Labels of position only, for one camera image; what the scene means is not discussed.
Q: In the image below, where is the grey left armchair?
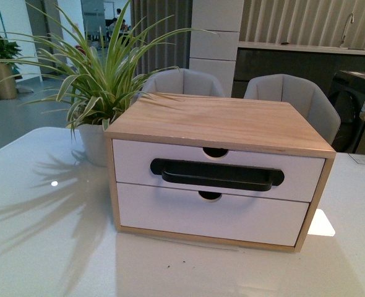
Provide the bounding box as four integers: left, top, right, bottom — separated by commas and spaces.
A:
142, 68, 225, 97

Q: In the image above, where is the grey armchair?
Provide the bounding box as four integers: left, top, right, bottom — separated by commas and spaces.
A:
244, 74, 341, 144
142, 68, 225, 97

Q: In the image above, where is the white plant pot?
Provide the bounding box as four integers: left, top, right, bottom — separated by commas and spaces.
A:
78, 124, 110, 167

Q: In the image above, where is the white square pillar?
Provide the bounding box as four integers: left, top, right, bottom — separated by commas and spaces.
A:
189, 0, 244, 97

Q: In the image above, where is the green spider plant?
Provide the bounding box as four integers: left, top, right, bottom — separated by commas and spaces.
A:
0, 0, 221, 140

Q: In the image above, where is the grey right armchair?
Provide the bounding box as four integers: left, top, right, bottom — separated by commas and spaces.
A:
244, 74, 341, 144

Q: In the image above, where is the dark kitchen counter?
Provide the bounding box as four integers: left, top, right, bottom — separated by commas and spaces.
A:
232, 41, 365, 98

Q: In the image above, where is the black washing machine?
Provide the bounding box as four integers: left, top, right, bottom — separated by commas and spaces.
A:
328, 71, 365, 153

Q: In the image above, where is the golden planter pot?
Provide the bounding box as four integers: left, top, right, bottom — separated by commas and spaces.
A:
0, 62, 17, 100

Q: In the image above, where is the background potted plant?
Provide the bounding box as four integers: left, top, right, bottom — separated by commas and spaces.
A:
0, 36, 21, 59

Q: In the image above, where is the silver faucet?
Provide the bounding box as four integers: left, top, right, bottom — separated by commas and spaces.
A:
339, 12, 354, 48

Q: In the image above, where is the wooden drawer cabinet frame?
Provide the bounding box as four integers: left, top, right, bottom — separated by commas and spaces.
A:
105, 94, 336, 252

